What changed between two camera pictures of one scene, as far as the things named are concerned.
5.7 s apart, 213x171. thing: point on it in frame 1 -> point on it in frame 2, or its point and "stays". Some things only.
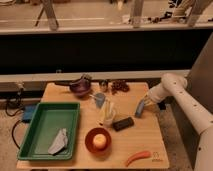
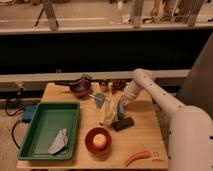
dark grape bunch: (119, 85) stays
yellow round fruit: (99, 141) stays
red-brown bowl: (89, 140) stays
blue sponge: (139, 109) -> (120, 110)
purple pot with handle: (81, 85) stays
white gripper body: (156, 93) -> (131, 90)
